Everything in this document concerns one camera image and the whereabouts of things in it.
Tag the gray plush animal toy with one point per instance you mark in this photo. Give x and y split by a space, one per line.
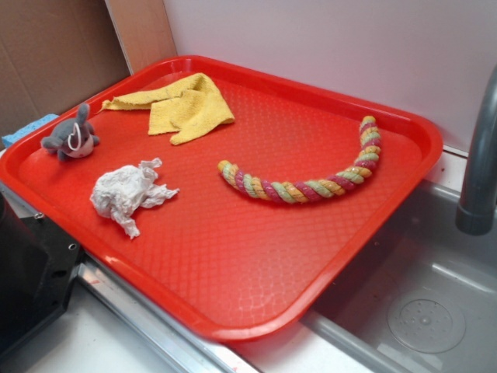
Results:
73 138

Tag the yellow cloth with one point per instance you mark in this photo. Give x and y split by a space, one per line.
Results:
188 108

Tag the crumpled white paper tissue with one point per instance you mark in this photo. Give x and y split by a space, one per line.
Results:
118 194

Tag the gray toy sink basin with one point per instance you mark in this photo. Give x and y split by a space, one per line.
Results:
420 297

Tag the gray faucet spout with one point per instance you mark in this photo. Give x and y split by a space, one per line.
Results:
477 204

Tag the brown cardboard panel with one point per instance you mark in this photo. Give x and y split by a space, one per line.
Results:
56 54

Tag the blue sponge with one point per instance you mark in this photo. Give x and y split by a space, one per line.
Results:
10 139

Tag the multicolor twisted rope toy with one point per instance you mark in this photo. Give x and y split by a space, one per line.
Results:
303 192

